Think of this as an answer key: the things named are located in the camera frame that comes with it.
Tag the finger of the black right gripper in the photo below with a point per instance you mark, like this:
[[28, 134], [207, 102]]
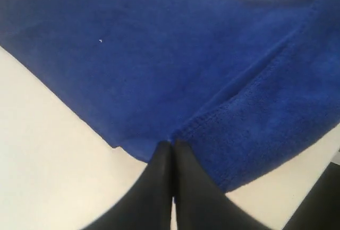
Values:
[[320, 208]]

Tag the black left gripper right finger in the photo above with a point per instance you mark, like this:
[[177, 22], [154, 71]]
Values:
[[200, 204]]

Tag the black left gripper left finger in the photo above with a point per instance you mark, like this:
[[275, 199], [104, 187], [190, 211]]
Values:
[[148, 203]]

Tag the blue towel with white label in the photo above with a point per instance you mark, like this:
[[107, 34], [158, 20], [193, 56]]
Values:
[[249, 84]]

